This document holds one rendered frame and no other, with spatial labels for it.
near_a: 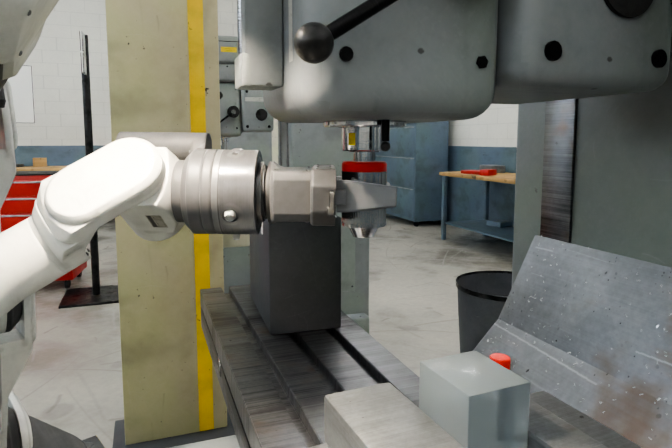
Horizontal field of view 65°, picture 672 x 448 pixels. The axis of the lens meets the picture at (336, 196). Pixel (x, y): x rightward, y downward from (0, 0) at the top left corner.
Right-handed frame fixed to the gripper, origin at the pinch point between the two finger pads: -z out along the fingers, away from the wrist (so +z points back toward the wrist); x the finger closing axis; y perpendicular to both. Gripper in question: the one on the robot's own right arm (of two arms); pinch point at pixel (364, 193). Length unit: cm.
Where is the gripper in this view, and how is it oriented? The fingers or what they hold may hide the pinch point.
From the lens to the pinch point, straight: 55.2
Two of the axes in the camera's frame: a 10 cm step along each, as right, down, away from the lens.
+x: -0.3, -1.1, 9.9
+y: -0.2, 9.9, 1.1
